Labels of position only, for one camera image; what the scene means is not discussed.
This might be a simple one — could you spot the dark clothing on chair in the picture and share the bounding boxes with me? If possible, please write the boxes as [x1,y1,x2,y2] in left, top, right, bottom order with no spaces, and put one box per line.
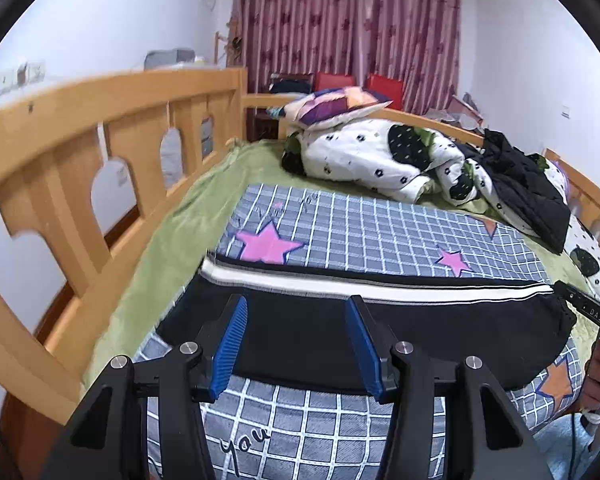
[270,72,313,95]

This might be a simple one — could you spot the wooden coat rack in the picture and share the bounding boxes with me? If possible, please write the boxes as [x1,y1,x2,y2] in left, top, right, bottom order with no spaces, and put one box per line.
[215,17,246,68]

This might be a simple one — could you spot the green bed sheet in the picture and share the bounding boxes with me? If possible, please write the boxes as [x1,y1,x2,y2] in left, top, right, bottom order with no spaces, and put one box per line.
[82,137,600,391]

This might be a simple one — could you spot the grey grid blanket with stars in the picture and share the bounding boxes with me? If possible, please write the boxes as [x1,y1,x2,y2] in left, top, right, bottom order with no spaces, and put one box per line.
[135,182,588,480]

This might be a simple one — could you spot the grey box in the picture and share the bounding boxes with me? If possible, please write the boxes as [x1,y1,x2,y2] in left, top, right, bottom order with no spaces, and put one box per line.
[144,49,196,70]

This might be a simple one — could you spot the patchwork pillow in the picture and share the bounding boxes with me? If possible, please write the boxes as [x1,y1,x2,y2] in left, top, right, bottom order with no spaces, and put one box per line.
[284,86,393,128]

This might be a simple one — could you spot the red chair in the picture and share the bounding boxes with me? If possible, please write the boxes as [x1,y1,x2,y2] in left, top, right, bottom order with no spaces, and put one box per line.
[366,74,406,111]
[314,72,356,92]

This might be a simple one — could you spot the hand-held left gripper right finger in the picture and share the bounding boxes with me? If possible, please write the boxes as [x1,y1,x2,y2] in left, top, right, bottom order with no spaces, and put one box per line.
[344,295,556,480]

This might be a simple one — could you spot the wooden bed frame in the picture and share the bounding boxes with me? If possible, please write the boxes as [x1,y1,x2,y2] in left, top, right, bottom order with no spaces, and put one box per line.
[0,67,600,480]

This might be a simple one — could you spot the black jacket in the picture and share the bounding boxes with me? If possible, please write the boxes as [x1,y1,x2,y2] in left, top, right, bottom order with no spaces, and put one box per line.
[452,129,571,255]

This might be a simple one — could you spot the pink striped curtain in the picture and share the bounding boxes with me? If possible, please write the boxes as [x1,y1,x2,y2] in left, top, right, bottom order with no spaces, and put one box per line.
[228,0,463,111]

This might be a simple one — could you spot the white floral pillow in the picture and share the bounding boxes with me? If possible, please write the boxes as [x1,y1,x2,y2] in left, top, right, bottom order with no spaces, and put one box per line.
[562,210,600,306]

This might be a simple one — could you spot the black pants with white waistband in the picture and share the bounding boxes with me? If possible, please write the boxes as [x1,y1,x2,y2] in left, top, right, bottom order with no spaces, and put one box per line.
[155,252,578,393]

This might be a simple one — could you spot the white floral quilt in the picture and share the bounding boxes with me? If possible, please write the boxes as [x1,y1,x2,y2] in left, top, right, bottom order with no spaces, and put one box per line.
[280,119,496,206]

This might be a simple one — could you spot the person's jeans leg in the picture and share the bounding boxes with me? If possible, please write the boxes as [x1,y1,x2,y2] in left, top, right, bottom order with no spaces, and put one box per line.
[530,410,597,480]

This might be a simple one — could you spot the purple patterned pillow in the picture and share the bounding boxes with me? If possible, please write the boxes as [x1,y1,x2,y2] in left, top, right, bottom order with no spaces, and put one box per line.
[545,157,573,196]

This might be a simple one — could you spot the cardboard clutter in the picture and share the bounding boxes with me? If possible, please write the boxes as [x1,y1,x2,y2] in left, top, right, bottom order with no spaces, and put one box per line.
[430,92,486,131]

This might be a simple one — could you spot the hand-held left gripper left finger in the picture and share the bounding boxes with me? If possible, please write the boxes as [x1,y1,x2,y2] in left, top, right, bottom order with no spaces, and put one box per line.
[40,294,248,480]

